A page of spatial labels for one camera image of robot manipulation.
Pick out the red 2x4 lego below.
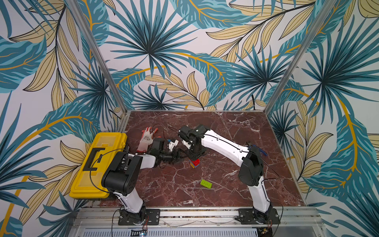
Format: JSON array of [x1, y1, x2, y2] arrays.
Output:
[[191, 159, 200, 166]]

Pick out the green 2x4 lego brick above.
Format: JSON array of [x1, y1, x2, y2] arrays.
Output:
[[200, 179, 213, 189]]

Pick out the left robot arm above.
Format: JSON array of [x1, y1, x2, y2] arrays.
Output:
[[101, 138, 184, 214]]

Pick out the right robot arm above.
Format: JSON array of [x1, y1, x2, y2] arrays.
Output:
[[178, 125, 271, 213]]

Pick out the white red work glove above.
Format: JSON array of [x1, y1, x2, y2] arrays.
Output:
[[137, 127, 158, 153]]

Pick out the yellow toolbox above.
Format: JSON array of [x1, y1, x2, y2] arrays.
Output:
[[69, 132, 127, 199]]

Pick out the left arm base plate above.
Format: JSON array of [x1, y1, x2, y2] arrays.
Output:
[[118, 209, 160, 226]]

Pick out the blue handled pliers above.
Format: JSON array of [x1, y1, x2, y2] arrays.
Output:
[[248, 143, 268, 157]]

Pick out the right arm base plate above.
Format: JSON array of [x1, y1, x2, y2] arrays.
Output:
[[235, 208, 280, 226]]

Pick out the aluminium front rail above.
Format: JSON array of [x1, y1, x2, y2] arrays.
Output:
[[73, 206, 325, 229]]

